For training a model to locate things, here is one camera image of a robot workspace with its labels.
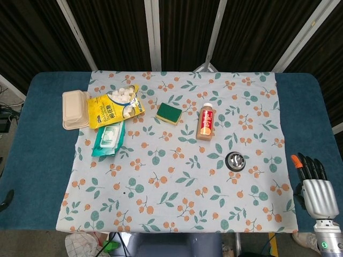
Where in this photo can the white sneaker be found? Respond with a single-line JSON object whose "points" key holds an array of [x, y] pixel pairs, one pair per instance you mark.
{"points": [[305, 241]]}

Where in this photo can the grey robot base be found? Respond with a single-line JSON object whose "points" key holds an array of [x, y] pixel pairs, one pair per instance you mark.
{"points": [[163, 245]]}

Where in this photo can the white checked cloth bag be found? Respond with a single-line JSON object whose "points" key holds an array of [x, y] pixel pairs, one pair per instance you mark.
{"points": [[80, 245]]}

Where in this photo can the juice bottle with red label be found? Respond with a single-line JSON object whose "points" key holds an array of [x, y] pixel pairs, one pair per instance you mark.
{"points": [[206, 123]]}

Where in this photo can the round black and silver knob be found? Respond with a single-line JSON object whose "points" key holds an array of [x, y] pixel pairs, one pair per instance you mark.
{"points": [[235, 160]]}

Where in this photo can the green yellow sponge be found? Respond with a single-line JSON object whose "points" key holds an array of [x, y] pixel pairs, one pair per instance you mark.
{"points": [[169, 113]]}

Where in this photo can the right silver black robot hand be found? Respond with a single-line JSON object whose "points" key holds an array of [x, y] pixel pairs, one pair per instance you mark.
{"points": [[317, 191]]}

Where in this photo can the blue table cover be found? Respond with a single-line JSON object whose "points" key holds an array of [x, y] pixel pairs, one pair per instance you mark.
{"points": [[40, 150]]}

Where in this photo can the floral patterned tablecloth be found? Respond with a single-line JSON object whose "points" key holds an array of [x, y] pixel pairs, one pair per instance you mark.
{"points": [[177, 160]]}

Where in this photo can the beige clamshell food box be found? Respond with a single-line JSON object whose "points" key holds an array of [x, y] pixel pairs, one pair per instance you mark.
{"points": [[75, 110]]}

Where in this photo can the green wet wipes pack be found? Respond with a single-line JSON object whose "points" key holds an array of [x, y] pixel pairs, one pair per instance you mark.
{"points": [[108, 139]]}

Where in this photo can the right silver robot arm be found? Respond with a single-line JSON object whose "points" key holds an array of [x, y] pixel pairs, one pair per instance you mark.
{"points": [[327, 235]]}

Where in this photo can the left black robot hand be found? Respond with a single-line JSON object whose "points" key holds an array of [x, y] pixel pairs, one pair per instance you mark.
{"points": [[7, 197]]}

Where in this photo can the yellow bag of white cubes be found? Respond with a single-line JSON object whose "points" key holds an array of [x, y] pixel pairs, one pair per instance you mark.
{"points": [[113, 107]]}

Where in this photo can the white metal partition frame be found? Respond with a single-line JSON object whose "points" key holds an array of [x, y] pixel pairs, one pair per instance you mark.
{"points": [[154, 34]]}

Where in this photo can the green plastic clip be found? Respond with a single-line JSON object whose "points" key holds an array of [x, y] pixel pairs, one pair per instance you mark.
{"points": [[110, 245]]}

